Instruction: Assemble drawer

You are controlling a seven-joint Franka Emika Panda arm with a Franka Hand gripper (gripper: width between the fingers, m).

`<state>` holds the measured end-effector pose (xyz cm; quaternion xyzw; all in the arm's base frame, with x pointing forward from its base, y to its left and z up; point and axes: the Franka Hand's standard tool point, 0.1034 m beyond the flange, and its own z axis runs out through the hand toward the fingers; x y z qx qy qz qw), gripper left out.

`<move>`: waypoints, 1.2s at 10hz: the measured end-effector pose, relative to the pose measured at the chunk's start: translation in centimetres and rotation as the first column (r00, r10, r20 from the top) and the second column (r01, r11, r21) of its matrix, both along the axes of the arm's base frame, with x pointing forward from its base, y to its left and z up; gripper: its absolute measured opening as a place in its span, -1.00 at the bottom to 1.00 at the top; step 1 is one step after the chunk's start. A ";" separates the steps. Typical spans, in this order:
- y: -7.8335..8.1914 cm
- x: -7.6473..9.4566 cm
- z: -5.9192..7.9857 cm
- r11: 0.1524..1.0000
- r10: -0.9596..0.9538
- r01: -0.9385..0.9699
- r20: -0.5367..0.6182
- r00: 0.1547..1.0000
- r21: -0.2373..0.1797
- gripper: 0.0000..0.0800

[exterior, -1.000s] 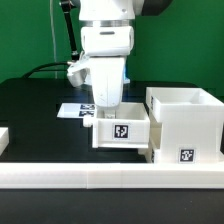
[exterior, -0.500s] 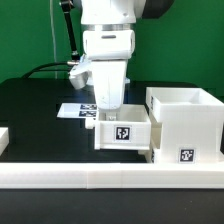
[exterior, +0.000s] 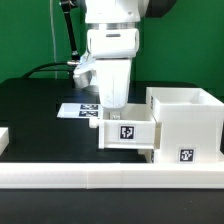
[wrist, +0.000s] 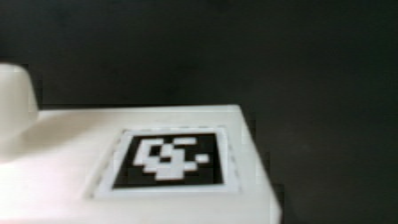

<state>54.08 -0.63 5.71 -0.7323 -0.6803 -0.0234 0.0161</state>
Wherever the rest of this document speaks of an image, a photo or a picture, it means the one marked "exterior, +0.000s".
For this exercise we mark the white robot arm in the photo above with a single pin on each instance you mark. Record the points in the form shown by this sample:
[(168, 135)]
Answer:
[(122, 14)]

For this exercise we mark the white fence wall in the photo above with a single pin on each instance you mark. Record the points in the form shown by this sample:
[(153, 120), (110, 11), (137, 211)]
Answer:
[(4, 138), (102, 176)]

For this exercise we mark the white left fence wall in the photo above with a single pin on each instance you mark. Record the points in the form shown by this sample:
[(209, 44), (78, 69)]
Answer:
[(4, 138)]

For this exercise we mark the white marker base plate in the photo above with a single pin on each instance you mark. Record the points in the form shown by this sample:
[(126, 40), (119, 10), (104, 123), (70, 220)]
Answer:
[(79, 110)]

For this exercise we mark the white front fence wall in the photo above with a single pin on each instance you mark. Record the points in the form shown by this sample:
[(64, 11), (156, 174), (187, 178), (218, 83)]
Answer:
[(102, 176)]

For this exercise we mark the white drawer box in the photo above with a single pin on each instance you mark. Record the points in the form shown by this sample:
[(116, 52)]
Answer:
[(134, 130), (148, 154)]

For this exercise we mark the white front drawer box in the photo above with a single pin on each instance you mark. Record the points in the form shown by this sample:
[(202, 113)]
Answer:
[(148, 154)]

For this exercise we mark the white drawer cabinet frame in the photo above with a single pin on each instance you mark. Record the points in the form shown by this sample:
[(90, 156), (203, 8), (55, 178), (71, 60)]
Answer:
[(189, 125)]

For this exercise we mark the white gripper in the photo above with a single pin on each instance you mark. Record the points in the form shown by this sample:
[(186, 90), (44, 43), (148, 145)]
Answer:
[(113, 51)]

